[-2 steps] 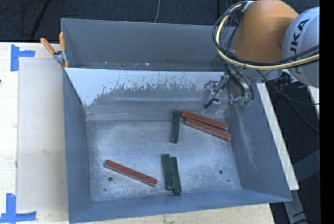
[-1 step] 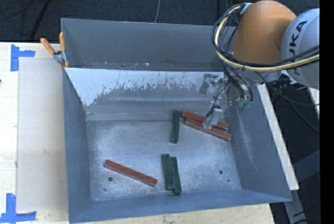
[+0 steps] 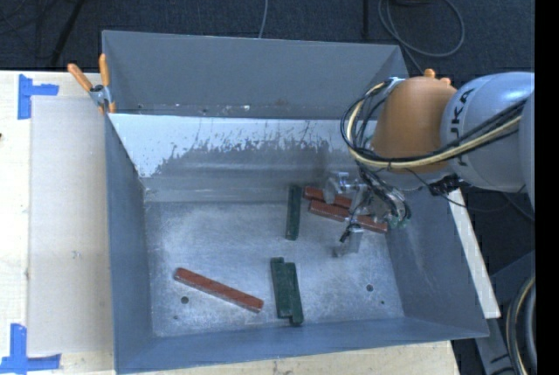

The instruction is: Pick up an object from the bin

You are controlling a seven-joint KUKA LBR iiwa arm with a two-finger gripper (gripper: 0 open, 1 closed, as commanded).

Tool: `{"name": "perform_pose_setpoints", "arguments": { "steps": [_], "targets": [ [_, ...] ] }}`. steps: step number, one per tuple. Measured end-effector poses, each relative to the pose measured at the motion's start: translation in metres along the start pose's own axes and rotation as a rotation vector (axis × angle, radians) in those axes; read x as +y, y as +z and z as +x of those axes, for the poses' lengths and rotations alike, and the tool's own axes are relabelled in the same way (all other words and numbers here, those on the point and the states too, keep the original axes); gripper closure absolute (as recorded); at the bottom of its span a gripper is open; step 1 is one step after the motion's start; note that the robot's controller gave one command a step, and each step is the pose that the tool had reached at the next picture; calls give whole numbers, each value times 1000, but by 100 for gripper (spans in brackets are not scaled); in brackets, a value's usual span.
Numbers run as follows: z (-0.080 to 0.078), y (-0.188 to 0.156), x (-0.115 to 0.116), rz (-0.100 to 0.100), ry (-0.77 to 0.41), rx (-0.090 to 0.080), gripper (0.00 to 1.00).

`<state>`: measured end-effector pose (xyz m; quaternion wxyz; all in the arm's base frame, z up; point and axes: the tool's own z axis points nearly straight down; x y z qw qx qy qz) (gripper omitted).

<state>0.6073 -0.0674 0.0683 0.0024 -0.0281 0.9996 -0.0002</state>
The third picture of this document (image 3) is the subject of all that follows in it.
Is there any red-brown flat block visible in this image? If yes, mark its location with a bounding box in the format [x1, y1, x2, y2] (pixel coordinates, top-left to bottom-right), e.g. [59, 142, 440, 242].
[307, 199, 389, 234]
[302, 185, 353, 209]
[173, 267, 266, 314]

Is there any black cylinder on white bracket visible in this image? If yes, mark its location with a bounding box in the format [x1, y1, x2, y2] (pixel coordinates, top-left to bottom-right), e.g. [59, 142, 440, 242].
[427, 174, 462, 197]

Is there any grey metal bin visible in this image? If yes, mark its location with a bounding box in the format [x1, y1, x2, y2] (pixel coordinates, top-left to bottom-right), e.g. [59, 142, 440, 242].
[100, 30, 491, 375]

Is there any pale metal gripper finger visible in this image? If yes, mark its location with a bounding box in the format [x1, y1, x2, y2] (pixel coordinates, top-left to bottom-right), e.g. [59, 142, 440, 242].
[332, 224, 365, 259]
[322, 171, 353, 206]

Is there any dark green flat block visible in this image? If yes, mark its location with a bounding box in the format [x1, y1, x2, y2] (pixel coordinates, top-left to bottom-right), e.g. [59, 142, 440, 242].
[269, 256, 293, 320]
[283, 261, 305, 327]
[285, 184, 304, 242]

